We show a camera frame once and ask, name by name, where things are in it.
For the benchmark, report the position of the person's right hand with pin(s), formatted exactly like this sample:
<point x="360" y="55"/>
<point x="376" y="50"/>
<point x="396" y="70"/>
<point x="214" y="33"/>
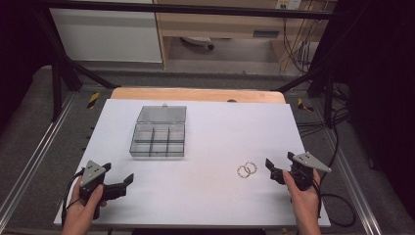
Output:
<point x="305" y="200"/>

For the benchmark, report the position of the white cabinet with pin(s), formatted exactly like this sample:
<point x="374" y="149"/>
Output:
<point x="107" y="36"/>

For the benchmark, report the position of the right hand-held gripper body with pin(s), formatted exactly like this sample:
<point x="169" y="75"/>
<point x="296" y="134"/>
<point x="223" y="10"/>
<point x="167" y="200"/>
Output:
<point x="303" y="174"/>

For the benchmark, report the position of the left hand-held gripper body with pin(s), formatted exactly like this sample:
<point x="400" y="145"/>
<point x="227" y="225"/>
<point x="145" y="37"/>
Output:
<point x="93" y="174"/>

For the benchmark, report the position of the aluminium rail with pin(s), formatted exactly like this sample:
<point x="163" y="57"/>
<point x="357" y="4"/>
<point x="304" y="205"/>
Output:
<point x="36" y="153"/>
<point x="354" y="192"/>

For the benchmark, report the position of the office chair base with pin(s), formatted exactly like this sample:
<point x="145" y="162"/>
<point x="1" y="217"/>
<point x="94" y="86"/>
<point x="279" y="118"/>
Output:
<point x="199" y="41"/>

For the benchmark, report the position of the black metal frame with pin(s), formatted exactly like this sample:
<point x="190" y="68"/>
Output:
<point x="62" y="75"/>

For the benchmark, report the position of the white wall socket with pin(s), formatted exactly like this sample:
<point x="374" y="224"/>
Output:
<point x="288" y="4"/>

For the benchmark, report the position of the clear plastic compartment box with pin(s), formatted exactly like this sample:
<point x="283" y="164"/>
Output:
<point x="160" y="137"/>

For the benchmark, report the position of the person's left hand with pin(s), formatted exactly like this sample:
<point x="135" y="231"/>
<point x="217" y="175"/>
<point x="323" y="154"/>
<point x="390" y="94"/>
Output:
<point x="80" y="212"/>

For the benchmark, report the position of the wooden table board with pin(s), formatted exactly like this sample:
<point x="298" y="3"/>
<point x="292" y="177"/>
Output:
<point x="195" y="95"/>

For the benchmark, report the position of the wooden desk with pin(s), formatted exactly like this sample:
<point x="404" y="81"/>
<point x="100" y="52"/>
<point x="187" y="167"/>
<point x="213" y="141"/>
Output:
<point x="221" y="26"/>

